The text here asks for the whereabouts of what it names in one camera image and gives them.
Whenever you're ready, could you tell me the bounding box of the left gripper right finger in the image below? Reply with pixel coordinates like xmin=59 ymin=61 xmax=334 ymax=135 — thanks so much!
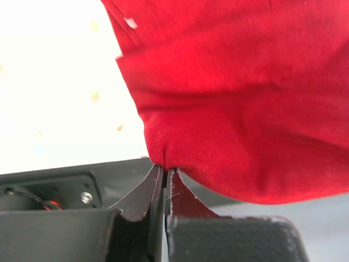
xmin=166 ymin=169 xmax=309 ymax=262

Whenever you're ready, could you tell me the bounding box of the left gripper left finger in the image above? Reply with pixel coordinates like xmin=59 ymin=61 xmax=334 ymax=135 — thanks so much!
xmin=1 ymin=165 xmax=163 ymax=261

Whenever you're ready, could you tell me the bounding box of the red t shirt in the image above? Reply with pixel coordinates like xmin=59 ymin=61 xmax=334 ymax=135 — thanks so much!
xmin=103 ymin=1 xmax=348 ymax=204

